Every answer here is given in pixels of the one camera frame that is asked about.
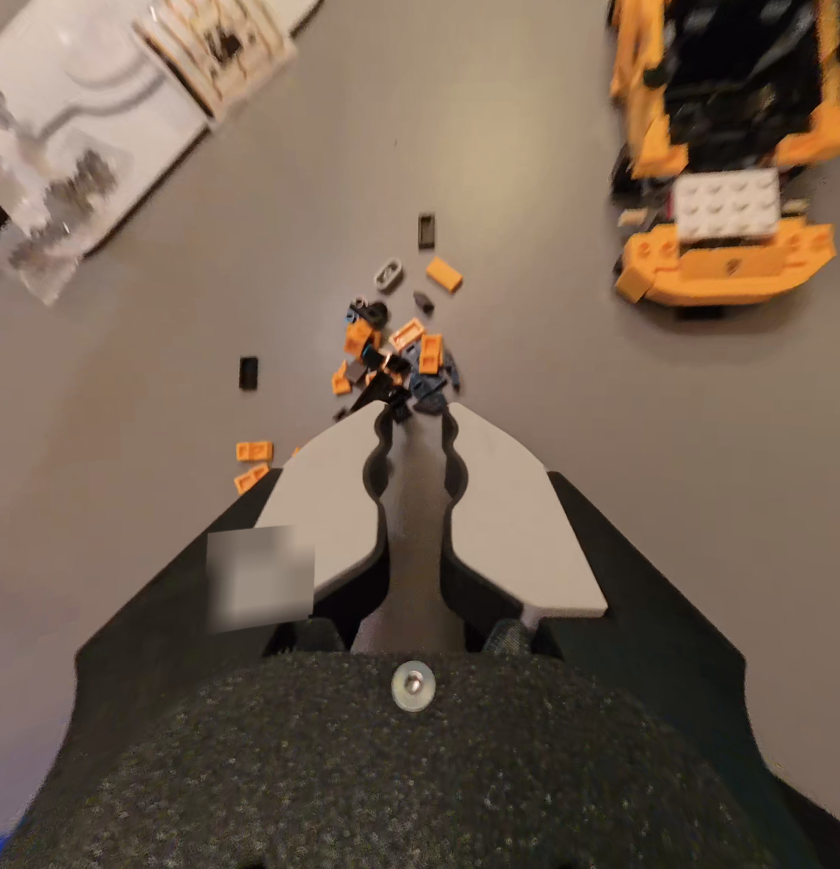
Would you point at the lego sticker sheet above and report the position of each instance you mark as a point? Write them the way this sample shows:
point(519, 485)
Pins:
point(223, 48)

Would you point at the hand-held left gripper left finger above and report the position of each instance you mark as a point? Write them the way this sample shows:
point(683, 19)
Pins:
point(325, 516)

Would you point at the pile of small lego pieces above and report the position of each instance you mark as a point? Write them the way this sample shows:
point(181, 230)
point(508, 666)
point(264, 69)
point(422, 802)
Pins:
point(406, 340)

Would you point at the translucent plastic bag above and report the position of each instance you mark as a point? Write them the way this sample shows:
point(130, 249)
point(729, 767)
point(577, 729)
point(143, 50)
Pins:
point(53, 217)

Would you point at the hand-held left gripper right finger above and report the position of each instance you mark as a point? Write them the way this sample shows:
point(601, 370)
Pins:
point(522, 530)

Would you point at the orange lego car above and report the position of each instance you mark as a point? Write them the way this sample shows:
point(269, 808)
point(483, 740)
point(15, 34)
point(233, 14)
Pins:
point(726, 150)

